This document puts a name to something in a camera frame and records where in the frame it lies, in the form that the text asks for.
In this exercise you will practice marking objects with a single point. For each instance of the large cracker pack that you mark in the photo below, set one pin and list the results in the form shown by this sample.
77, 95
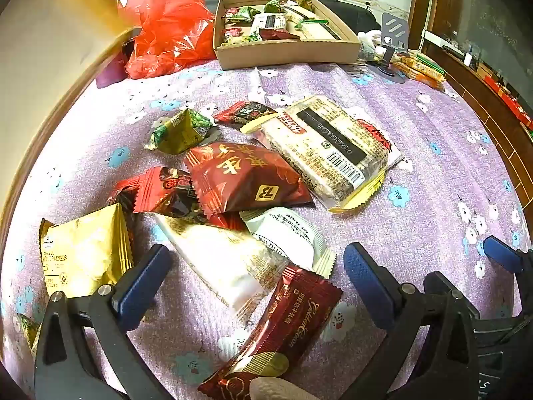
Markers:
320, 146

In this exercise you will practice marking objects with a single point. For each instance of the dark red long snack packet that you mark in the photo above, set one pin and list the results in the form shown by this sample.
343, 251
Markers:
287, 325

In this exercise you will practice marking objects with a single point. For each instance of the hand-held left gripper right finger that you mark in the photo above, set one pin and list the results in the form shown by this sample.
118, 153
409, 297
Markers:
368, 283

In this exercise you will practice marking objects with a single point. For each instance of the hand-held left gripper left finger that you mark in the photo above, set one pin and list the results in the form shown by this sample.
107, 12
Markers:
139, 287

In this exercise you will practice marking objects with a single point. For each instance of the pale cheese cracker packet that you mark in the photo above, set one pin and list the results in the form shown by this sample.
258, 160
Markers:
220, 258

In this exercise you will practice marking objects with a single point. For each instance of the red black snack packet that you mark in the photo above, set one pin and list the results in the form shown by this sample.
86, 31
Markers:
162, 189

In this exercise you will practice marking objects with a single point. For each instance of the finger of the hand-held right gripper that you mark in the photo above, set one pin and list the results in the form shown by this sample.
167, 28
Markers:
504, 254

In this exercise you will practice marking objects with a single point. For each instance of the cardboard box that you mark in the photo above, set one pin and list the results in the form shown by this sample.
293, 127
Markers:
287, 54

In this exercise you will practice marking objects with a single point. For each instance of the green gold snack packet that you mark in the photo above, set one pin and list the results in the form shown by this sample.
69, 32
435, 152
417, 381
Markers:
177, 131

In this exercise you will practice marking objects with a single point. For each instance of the red box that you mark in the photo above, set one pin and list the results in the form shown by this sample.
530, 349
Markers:
510, 100

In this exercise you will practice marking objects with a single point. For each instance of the red snack packet gold print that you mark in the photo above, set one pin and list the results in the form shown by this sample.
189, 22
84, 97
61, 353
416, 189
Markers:
245, 179

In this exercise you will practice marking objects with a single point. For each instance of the white small snack packet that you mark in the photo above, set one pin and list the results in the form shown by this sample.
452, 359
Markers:
287, 233

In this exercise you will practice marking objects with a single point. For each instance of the red plastic bag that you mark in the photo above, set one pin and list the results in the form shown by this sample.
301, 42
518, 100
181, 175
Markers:
166, 29

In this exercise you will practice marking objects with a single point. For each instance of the small gold green packet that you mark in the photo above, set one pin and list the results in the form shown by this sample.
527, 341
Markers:
28, 331

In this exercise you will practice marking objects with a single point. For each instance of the purple floral tablecloth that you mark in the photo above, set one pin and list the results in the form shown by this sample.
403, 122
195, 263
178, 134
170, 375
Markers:
437, 175

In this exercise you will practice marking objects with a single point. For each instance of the gold cracker packet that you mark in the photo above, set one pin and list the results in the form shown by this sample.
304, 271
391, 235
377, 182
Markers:
83, 250

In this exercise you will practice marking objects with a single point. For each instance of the dark wooden sideboard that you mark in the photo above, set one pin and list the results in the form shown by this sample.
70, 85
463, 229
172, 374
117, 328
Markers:
479, 104

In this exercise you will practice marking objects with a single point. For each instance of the yellow box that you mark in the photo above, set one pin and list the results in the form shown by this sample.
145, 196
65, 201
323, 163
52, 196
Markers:
91, 4

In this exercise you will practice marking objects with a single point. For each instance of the stack of orange packets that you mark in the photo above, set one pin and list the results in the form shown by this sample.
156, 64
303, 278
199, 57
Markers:
418, 68

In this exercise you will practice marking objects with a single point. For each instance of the grey phone stand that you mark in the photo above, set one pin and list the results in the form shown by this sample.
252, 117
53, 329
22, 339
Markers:
395, 29

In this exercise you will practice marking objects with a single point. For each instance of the small dark red snack packet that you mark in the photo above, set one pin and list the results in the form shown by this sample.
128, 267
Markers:
243, 113

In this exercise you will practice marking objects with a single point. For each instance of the red white snack packet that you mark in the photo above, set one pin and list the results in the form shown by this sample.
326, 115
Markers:
381, 137

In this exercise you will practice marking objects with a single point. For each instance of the pile of assorted snack packets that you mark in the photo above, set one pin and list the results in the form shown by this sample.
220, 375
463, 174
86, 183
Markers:
270, 23

